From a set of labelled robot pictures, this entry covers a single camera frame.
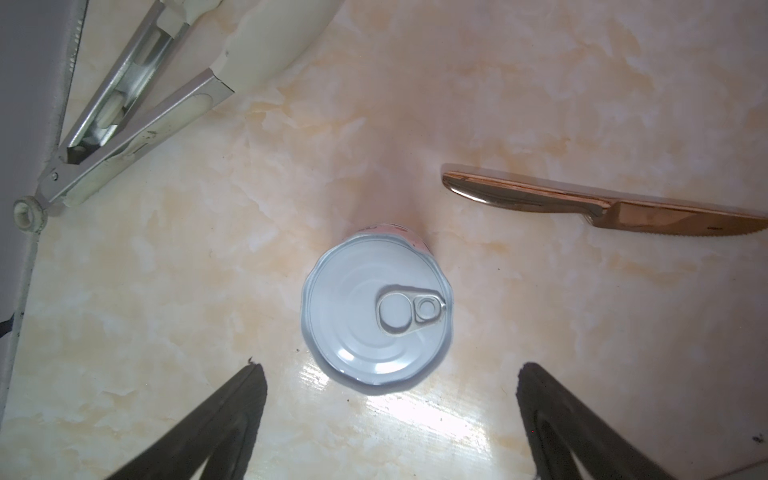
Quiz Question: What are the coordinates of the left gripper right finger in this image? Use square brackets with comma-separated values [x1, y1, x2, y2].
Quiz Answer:
[516, 362, 672, 479]

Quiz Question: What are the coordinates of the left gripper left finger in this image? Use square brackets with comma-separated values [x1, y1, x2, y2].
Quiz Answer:
[110, 363, 267, 479]

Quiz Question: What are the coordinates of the pink label white-lid can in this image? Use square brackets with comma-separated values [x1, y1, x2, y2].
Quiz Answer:
[300, 224, 454, 396]

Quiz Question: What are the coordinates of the copper table knife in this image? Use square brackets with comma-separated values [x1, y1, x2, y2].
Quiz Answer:
[441, 164, 767, 237]

